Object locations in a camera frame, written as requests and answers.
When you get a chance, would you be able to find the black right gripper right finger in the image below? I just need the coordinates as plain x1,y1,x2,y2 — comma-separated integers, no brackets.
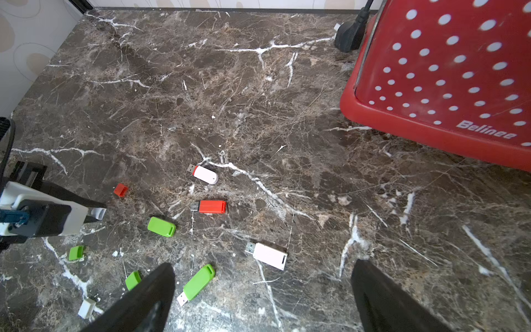
351,260,451,332

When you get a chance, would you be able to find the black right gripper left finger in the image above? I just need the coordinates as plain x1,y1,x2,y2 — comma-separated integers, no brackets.
83,263,175,331

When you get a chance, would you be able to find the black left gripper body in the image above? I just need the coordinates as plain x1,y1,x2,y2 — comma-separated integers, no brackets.
0,160,106,252

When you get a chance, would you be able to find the red usb cap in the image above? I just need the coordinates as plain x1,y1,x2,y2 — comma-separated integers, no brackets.
113,183,129,198

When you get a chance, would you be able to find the red usb drive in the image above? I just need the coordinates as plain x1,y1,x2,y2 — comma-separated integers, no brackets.
190,200,227,214

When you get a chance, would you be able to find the white rounded usb drive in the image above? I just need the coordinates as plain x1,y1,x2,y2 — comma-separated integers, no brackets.
188,164,218,185

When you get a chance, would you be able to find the green usb cap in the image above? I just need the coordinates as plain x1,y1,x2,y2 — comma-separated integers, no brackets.
125,271,142,291
68,246,85,261

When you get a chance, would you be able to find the white usb cap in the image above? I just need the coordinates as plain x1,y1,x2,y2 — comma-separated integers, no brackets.
77,298,96,320

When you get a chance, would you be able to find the green usb drive uncapped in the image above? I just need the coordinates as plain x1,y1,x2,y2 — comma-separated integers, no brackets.
177,264,216,307

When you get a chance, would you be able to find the green usb drive capped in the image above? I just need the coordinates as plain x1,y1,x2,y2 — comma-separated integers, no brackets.
147,217,176,238

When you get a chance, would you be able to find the white rectangular usb drive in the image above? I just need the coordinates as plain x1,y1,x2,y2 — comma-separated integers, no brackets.
245,242,288,271

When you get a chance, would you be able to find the red polka dot toaster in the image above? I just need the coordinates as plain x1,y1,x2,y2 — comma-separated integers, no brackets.
340,1,530,171

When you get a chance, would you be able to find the black toaster power plug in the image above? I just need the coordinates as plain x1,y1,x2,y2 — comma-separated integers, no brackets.
334,0,373,53

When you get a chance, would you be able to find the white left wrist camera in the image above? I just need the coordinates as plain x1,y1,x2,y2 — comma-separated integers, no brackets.
1,181,106,238

